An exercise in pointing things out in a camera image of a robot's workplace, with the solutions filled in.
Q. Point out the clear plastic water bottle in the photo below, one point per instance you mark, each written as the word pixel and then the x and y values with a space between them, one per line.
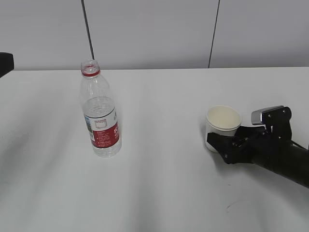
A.
pixel 99 110

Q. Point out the white paper cup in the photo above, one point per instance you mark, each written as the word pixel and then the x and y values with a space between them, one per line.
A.
pixel 222 120

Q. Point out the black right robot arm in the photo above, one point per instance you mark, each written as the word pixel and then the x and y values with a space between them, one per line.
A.
pixel 285 158

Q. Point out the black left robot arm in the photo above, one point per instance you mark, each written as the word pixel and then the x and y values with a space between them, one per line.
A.
pixel 6 63

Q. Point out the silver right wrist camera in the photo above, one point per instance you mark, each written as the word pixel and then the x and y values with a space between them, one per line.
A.
pixel 276 120

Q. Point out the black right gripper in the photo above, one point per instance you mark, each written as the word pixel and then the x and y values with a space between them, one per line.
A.
pixel 244 147

